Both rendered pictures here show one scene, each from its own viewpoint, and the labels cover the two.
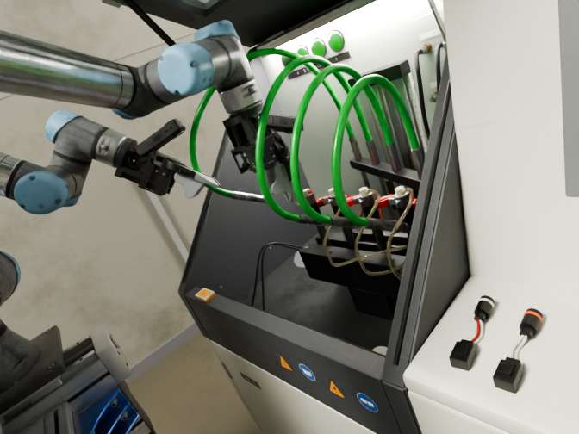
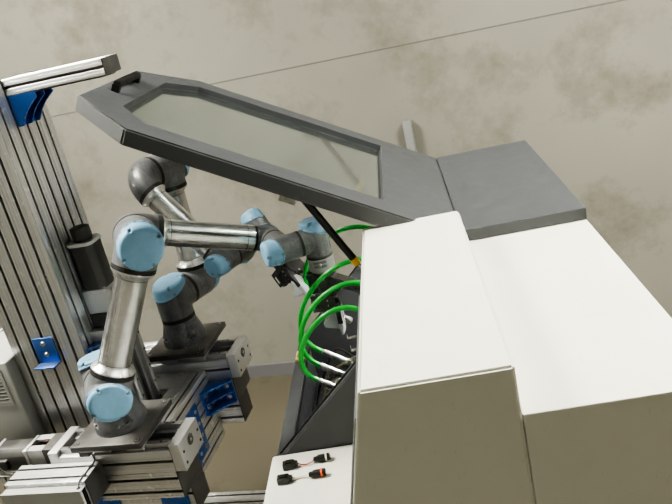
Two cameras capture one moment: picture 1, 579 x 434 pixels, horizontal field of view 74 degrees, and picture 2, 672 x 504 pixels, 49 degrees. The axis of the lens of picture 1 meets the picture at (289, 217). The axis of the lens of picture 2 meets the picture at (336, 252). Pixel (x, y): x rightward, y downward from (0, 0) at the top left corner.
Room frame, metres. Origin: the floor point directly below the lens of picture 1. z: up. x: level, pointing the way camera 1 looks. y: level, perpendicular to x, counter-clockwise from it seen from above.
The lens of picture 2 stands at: (-0.63, -1.38, 2.09)
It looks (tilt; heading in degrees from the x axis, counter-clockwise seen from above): 20 degrees down; 43
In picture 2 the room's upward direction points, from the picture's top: 13 degrees counter-clockwise
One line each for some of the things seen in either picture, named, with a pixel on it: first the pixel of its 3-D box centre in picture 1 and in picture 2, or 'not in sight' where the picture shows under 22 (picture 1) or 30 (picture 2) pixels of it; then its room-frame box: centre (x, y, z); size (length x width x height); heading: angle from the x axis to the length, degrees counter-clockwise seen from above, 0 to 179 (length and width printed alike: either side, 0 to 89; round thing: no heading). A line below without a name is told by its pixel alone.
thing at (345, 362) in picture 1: (274, 346); (301, 414); (0.67, 0.14, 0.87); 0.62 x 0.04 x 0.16; 36
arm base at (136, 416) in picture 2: not in sight; (116, 407); (0.26, 0.44, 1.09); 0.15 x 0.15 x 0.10
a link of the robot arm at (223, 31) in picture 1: (223, 57); (314, 238); (0.77, 0.00, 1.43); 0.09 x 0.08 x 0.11; 150
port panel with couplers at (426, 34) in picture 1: (454, 90); not in sight; (0.77, -0.41, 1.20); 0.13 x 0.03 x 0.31; 36
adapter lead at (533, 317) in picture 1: (519, 346); (301, 475); (0.34, -0.19, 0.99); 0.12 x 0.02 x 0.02; 128
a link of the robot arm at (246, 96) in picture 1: (242, 98); (321, 263); (0.77, -0.01, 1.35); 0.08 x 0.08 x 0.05
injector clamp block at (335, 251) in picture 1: (376, 275); not in sight; (0.72, -0.13, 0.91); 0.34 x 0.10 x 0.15; 36
